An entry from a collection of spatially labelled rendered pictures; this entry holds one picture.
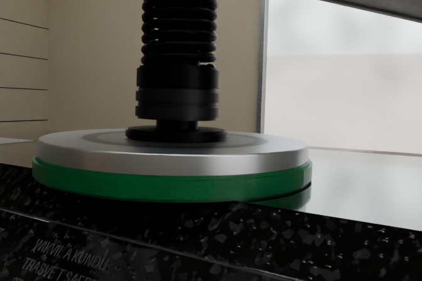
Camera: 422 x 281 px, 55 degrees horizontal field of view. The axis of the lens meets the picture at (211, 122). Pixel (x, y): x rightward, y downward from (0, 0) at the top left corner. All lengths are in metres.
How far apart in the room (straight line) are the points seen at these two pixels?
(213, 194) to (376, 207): 0.09
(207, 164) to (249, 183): 0.03
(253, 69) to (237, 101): 0.47
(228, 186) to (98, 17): 6.54
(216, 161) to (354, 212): 0.08
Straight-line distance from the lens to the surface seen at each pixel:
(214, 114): 0.32
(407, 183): 0.35
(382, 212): 0.25
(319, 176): 0.34
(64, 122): 7.07
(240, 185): 0.24
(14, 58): 6.89
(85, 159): 0.25
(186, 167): 0.23
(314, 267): 0.22
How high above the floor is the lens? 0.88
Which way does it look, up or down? 3 degrees down
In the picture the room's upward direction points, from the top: 2 degrees clockwise
